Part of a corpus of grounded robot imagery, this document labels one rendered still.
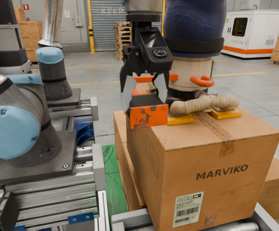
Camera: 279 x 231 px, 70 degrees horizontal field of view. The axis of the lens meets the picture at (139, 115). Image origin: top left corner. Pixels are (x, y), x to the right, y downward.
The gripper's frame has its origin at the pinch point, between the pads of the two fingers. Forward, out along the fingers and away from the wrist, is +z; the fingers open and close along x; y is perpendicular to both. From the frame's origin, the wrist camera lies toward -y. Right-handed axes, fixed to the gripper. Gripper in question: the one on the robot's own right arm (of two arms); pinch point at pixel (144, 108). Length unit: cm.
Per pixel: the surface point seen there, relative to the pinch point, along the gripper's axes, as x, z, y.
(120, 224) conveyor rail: 5, 60, 17
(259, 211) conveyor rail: -58, 60, 8
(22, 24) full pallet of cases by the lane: 197, -14, 715
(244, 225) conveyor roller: -50, 65, 6
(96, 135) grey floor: 10, 117, 196
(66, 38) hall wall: 95, 44, 985
